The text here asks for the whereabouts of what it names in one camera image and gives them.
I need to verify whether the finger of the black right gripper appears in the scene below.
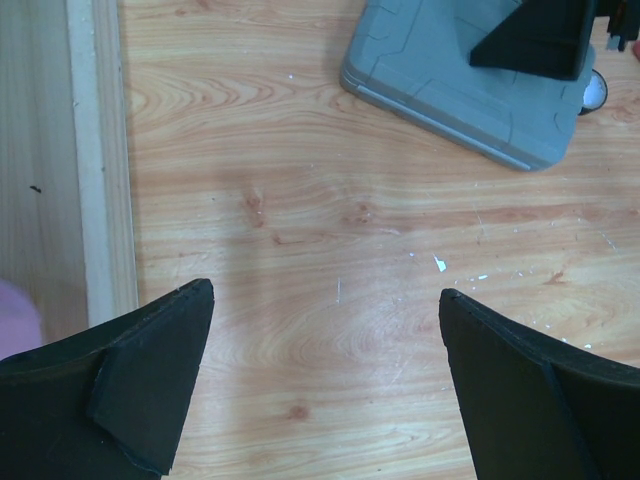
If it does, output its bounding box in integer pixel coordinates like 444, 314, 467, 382
469, 0, 597, 81

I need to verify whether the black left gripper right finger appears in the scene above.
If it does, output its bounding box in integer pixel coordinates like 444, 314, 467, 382
439, 289, 639, 479

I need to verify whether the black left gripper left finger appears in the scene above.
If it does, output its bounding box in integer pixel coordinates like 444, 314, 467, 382
1, 279, 214, 479

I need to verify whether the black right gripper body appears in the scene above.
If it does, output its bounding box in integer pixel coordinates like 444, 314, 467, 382
595, 0, 639, 52

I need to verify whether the grey plastic tool case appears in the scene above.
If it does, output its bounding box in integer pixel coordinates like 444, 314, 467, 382
340, 1, 596, 171

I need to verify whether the black electrical tape roll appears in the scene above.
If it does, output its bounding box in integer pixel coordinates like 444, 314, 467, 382
579, 69, 609, 116

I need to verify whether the pink shirt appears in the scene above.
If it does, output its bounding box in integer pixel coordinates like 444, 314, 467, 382
0, 280, 43, 359

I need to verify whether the wooden clothes rack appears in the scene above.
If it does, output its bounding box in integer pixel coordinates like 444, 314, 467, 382
1, 1, 138, 342

